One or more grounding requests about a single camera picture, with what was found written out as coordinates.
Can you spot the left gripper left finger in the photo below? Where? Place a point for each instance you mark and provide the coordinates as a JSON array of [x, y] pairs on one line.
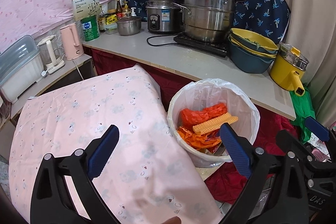
[[51, 201]]

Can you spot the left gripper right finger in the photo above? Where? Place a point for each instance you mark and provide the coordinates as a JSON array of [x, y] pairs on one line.
[[287, 201]]

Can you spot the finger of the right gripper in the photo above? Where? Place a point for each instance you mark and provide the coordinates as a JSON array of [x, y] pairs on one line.
[[317, 129]]

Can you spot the orange foam net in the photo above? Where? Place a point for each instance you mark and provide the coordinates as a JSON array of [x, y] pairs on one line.
[[214, 124]]

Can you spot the orange plastic bag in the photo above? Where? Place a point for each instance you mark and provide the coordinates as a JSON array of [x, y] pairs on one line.
[[194, 122]]

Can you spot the white lined trash bin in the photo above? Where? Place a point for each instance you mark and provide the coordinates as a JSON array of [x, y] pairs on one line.
[[206, 93]]

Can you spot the person left hand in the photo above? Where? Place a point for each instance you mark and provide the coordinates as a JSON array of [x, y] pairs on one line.
[[173, 220]]

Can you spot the green plastic bag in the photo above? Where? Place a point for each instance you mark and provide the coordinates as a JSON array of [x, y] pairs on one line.
[[303, 108]]

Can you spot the yellow electric cooking pot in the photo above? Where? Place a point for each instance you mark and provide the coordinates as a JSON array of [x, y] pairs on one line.
[[288, 69]]

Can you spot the pink patterned tablecloth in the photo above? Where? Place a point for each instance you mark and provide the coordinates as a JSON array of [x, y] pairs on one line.
[[141, 172]]

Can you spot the stacked blue yellow basins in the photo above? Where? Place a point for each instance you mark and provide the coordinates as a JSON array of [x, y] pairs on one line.
[[250, 51]]

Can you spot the black induction cooktop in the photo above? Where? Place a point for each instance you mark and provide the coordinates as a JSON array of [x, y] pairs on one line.
[[215, 49]]

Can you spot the white dish box grey lid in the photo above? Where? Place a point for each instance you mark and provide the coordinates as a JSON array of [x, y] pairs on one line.
[[21, 66]]

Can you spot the white glass kettle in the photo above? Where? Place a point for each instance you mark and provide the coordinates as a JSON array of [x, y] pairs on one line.
[[51, 56]]

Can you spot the pink electric kettle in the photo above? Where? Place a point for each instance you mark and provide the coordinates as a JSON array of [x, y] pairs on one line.
[[72, 45]]

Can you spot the large steel steamer pot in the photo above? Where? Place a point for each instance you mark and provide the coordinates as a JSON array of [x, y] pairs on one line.
[[207, 20]]

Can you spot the green tin can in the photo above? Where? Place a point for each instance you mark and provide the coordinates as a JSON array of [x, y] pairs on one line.
[[90, 28]]

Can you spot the white countertop board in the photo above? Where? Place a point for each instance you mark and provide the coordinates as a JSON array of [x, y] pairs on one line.
[[159, 52]]

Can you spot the condiment bottles group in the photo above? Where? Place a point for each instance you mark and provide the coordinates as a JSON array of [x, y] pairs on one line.
[[107, 19]]

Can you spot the small steel lidded pot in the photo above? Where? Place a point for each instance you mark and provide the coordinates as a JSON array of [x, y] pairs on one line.
[[129, 25]]

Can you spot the steel rice cooker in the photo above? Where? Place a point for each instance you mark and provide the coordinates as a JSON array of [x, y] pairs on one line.
[[163, 17]]

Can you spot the beige cardboard box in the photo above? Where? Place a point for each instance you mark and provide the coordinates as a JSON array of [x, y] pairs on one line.
[[85, 8]]

